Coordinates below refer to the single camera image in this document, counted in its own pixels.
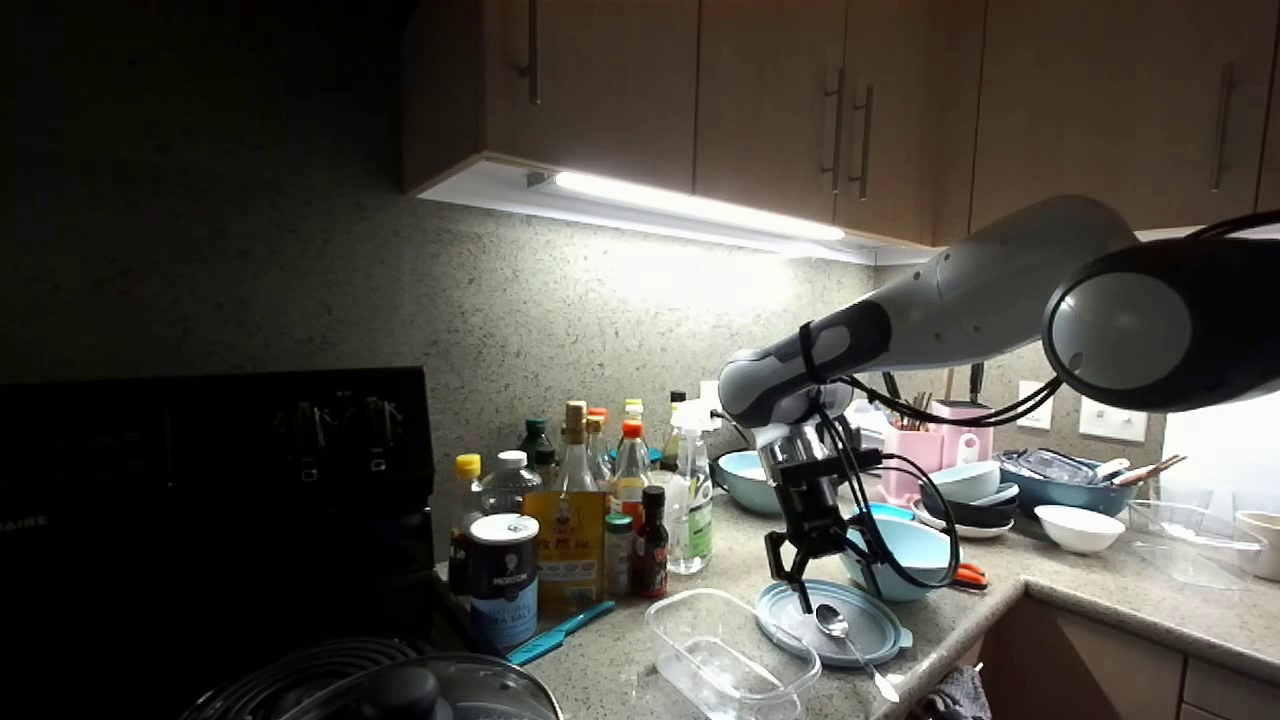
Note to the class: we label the pale blue stacked bowl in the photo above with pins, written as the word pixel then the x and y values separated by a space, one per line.
pixel 963 483

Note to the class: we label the white cutting board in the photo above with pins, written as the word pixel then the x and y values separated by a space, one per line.
pixel 1220 453

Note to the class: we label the large clear glass dish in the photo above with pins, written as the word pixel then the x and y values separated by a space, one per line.
pixel 1192 540

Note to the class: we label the wooden cabinet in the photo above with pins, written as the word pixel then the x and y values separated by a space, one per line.
pixel 1105 665
pixel 613 82

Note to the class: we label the white cap bottle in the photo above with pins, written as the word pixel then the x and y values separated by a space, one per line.
pixel 514 483

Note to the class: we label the dark jar white lid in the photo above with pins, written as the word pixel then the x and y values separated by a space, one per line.
pixel 506 553

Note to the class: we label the orange cap bottle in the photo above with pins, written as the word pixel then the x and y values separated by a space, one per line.
pixel 597 446

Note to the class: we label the under cabinet light strip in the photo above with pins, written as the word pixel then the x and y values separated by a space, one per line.
pixel 641 202

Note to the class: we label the white light switch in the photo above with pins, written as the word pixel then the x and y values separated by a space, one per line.
pixel 1038 413

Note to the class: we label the blue baking dish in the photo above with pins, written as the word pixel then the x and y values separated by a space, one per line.
pixel 1062 483

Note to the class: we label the utensils in baking dish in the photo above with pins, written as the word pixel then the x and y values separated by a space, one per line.
pixel 1145 469

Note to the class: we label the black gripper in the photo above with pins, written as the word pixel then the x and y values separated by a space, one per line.
pixel 818 506

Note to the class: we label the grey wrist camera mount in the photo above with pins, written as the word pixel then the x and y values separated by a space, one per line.
pixel 805 446

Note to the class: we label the large light blue bowl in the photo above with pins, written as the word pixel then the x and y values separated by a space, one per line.
pixel 914 547

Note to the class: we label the dark stacked bowl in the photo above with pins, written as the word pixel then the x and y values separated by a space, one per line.
pixel 980 506

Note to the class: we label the white wall outlet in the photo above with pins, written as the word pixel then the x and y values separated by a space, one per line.
pixel 1113 420

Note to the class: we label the turquoise utensil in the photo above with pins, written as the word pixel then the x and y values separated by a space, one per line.
pixel 563 634

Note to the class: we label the pink box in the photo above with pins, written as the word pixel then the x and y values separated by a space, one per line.
pixel 971 442

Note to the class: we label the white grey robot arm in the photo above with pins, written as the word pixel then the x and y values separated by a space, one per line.
pixel 987 292

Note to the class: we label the black stove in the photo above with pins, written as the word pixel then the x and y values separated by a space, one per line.
pixel 200 506

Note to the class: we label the small green lid jar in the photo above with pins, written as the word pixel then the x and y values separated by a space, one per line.
pixel 616 559

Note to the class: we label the red cap sauce bottle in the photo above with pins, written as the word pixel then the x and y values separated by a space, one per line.
pixel 629 464

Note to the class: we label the wooden upper cabinet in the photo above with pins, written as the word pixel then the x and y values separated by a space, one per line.
pixel 613 82

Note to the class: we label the white plate under bowls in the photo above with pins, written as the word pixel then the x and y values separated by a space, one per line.
pixel 980 532

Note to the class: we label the yellow oil bottle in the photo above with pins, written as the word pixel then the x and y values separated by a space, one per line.
pixel 564 547

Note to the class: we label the clear glass rectangular container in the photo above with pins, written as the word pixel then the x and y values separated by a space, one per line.
pixel 727 662

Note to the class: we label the small white bowl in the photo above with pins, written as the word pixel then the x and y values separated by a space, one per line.
pixel 1078 531

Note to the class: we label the dark green bottle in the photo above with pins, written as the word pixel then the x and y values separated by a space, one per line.
pixel 536 446

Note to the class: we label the clear bottle green label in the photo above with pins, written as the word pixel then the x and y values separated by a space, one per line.
pixel 690 506

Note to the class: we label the pink utensil holder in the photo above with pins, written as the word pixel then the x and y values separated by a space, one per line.
pixel 914 449

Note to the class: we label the blue jar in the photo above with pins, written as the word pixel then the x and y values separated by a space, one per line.
pixel 502 623

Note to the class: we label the wooden lower cabinet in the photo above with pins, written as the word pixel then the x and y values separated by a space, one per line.
pixel 1105 665

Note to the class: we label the yellow cap bottle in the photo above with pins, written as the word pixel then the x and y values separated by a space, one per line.
pixel 466 502

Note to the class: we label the small dark soy bottle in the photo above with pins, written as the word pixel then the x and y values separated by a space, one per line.
pixel 648 547

